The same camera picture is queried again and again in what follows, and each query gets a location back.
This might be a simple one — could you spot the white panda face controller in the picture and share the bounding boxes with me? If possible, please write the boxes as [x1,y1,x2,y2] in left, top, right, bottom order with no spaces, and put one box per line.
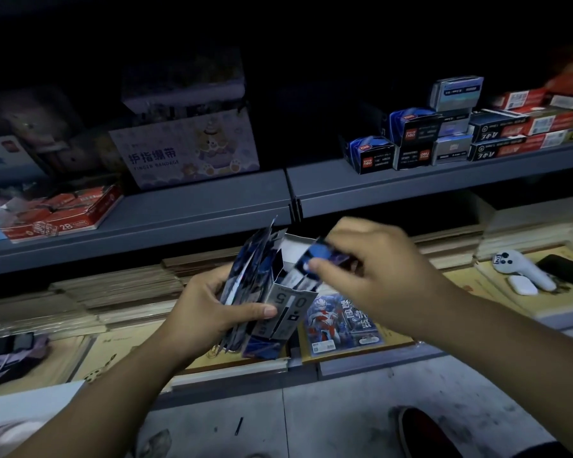
[492,250,558,293]

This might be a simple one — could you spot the person's right forearm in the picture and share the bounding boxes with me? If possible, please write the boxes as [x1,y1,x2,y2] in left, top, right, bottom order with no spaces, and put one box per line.
[408,280,573,458]

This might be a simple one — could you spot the lilac box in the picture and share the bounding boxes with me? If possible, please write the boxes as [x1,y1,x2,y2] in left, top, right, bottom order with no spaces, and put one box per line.
[121,48,246,115]

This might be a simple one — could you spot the hero print card pack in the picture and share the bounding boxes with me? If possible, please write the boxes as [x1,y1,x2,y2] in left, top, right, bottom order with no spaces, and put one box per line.
[305,293,386,356]

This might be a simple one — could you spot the black red long box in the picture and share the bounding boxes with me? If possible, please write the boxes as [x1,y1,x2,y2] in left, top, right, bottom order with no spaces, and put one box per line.
[468,109,531,144]
[467,136,527,163]

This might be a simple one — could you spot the person's light trouser leg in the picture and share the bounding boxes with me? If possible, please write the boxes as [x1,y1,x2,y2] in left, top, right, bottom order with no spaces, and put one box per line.
[0,380,88,458]

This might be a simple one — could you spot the person's left forearm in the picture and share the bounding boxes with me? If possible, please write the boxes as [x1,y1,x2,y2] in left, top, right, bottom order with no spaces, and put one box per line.
[7,331,196,458]

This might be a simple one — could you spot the grey blue carton box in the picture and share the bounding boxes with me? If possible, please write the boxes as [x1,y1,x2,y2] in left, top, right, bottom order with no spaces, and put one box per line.
[429,75,484,113]

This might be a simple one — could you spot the person's black shoe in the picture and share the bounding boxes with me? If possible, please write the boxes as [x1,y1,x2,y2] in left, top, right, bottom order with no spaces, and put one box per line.
[397,406,465,458]

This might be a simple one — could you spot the bear print display box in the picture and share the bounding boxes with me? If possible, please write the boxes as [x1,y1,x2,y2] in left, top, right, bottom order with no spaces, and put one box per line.
[109,108,261,190]

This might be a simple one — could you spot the blue black carton box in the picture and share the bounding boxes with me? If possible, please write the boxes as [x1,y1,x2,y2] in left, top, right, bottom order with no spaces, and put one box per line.
[388,108,444,147]
[342,135,396,175]

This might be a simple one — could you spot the stack of pale notebooks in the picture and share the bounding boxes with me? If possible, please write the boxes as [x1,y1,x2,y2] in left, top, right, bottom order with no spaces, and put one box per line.
[411,193,573,271]

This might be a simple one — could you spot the small white oval case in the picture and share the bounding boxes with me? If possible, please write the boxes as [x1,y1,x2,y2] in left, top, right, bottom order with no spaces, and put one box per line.
[507,274,539,296]

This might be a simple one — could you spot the person's left hand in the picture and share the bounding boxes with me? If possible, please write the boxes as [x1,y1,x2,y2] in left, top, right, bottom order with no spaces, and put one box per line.
[160,263,278,365]

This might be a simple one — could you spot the red white long box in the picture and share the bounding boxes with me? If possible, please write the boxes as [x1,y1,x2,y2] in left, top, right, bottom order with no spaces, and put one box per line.
[491,88,551,111]
[524,130,570,152]
[525,109,573,137]

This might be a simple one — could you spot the stack of brown notebooks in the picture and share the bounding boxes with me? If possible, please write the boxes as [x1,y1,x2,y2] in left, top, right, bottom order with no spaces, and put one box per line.
[0,247,243,340]

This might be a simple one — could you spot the small blue refill packet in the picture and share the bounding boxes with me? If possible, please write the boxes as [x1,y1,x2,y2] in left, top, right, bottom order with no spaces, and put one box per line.
[294,237,353,285]

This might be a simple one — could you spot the black phone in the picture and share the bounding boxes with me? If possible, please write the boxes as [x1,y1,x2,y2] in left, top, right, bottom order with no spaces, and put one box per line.
[536,254,573,292]

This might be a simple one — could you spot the person's right hand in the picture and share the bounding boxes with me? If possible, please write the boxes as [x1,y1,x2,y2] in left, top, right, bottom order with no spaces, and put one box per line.
[308,216,452,335]

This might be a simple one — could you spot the grey metal shelf board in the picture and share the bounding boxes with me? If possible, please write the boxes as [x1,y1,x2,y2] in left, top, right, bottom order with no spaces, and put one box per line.
[286,139,573,221]
[0,169,297,278]

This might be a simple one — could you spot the red display box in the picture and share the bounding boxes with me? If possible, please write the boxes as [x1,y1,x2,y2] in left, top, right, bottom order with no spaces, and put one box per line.
[0,183,124,244]

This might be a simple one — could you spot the white carton box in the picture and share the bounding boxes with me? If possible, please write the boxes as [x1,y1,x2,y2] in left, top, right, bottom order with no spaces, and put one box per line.
[253,228,318,359]

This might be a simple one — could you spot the black pouch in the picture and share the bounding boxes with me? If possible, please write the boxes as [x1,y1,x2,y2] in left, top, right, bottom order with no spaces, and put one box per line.
[0,332,36,360]

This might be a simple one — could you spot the bundle of blue packets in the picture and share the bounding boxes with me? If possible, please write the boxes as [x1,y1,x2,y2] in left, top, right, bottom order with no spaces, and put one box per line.
[218,215,280,354]

